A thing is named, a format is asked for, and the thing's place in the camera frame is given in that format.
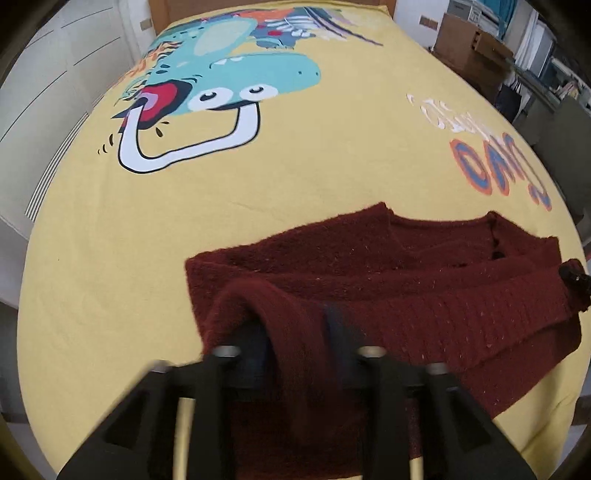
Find yellow dino print bedspread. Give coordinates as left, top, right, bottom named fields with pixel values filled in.
left=18, top=1, right=590, bottom=479

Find dark red knitted sweater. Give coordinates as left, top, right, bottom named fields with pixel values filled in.
left=185, top=203, right=584, bottom=479

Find white storage box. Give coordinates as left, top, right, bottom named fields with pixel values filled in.
left=447, top=0, right=486, bottom=24

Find grey green upholstered chair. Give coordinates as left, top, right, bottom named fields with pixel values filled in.
left=533, top=97, right=591, bottom=218

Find white wardrobe doors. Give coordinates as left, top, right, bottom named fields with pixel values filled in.
left=0, top=0, right=158, bottom=241

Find brown cardboard box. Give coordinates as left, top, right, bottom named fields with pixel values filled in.
left=433, top=13, right=514, bottom=103

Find wooden headboard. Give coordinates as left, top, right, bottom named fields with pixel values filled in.
left=147, top=0, right=399, bottom=36

